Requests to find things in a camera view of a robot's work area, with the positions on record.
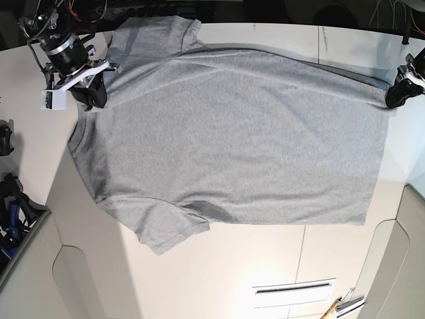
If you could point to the white table cable slot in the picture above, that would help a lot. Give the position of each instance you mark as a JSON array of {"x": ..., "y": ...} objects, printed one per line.
[{"x": 293, "y": 294}]

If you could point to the wooden handled tool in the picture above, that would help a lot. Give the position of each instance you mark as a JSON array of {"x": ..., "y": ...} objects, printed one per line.
[{"x": 332, "y": 308}]

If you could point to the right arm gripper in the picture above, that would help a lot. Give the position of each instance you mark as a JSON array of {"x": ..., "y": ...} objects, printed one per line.
[{"x": 70, "y": 63}]

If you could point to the grey T-shirt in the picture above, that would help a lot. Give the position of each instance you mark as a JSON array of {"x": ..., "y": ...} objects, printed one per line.
[{"x": 190, "y": 136}]

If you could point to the blue and black clamp stand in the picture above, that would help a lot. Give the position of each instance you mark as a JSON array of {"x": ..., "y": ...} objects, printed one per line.
[{"x": 19, "y": 214}]

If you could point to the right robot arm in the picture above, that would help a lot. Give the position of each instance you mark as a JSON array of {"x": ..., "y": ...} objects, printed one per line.
[{"x": 60, "y": 18}]

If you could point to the black power strip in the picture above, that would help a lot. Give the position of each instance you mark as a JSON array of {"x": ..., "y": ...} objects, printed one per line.
[{"x": 186, "y": 9}]

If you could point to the black device at left edge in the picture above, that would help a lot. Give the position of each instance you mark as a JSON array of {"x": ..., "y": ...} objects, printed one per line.
[{"x": 6, "y": 133}]

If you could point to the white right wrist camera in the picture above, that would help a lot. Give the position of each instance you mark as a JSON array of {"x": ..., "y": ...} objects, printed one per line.
[{"x": 53, "y": 100}]

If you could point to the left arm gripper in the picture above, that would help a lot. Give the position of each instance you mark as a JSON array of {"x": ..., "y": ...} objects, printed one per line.
[{"x": 409, "y": 79}]

